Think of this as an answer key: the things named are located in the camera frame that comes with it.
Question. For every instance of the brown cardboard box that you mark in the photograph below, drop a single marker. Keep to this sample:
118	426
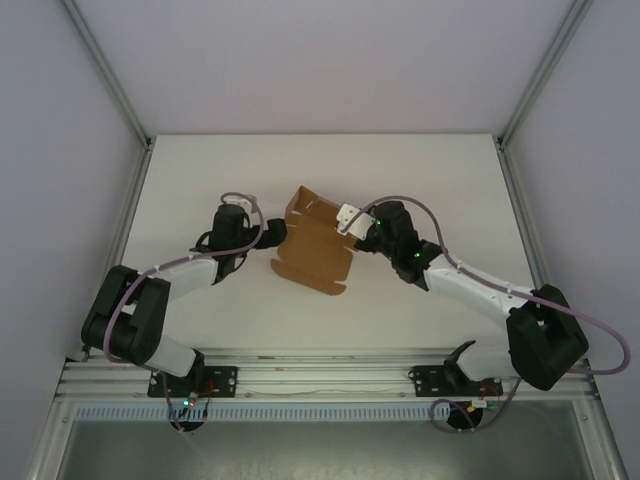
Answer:
312	255

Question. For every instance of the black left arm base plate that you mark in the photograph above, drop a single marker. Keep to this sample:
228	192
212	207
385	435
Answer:
220	381

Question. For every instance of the aluminium frame post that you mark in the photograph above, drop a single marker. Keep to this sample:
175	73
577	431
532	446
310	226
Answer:
110	70
542	70

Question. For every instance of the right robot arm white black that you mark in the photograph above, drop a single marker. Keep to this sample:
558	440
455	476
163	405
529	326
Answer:
540	340

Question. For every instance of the small circuit board green LED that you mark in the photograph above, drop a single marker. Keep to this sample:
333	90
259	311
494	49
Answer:
189	401

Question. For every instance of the aluminium table edge rail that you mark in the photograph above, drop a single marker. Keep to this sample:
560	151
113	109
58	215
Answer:
117	250
522	210

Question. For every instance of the small circuit board yellow connector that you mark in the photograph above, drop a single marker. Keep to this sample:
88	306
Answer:
481	405

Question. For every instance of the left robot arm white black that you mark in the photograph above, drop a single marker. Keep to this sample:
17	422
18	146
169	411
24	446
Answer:
145	310

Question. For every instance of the aluminium mounting rail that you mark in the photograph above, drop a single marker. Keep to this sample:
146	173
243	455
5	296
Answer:
320	376

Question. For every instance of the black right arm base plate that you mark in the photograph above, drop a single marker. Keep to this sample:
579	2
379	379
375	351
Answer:
430	382

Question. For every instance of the grey metal sheet panel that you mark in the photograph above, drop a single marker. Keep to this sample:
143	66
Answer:
330	452

